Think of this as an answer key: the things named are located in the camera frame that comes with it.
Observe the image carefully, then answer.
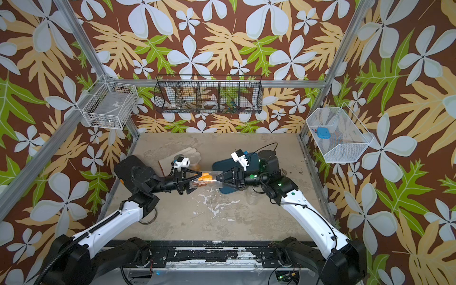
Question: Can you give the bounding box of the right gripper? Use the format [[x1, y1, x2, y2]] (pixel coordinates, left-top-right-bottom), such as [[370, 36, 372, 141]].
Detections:
[[219, 168, 271, 192]]

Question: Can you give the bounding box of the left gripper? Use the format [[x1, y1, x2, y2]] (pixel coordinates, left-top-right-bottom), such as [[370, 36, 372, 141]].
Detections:
[[150, 168, 203, 195]]

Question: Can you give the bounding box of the clear cookie jar front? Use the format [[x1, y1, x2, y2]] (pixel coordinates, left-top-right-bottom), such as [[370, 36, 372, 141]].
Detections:
[[195, 171, 222, 190]]

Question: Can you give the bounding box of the clear cookie jar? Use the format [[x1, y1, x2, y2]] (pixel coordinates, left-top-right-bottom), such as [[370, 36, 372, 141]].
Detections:
[[189, 157, 201, 171], [195, 171, 222, 190], [246, 191, 260, 205]]

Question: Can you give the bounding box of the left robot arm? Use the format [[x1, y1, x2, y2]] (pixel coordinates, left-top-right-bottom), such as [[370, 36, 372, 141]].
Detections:
[[35, 156, 203, 285]]

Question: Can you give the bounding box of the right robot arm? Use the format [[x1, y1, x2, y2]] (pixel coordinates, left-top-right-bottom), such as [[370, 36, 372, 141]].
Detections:
[[216, 150, 368, 285]]

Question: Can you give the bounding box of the clear cookie jar back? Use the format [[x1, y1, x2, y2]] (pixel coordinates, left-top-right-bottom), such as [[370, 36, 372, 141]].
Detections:
[[189, 157, 201, 171]]

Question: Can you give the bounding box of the teal plastic tray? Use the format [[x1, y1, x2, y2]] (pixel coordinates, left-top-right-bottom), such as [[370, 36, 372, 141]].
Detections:
[[212, 152, 267, 194]]

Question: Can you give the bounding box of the black hard case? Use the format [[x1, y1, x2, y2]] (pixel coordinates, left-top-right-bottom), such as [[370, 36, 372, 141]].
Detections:
[[114, 156, 144, 188]]

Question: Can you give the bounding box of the blue object in basket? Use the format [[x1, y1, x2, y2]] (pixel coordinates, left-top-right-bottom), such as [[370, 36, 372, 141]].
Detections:
[[317, 127, 331, 139]]

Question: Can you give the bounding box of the white mesh basket right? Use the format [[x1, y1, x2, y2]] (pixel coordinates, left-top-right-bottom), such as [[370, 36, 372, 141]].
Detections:
[[306, 104, 374, 164]]

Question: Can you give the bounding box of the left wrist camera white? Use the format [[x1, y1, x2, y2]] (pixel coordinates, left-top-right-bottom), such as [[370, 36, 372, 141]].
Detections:
[[172, 154, 190, 172]]

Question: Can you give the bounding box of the black wire basket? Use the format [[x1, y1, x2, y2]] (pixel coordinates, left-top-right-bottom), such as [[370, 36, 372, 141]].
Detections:
[[152, 75, 264, 115]]

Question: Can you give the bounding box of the white wire basket left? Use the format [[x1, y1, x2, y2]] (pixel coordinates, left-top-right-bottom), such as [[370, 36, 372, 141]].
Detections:
[[79, 76, 138, 129]]

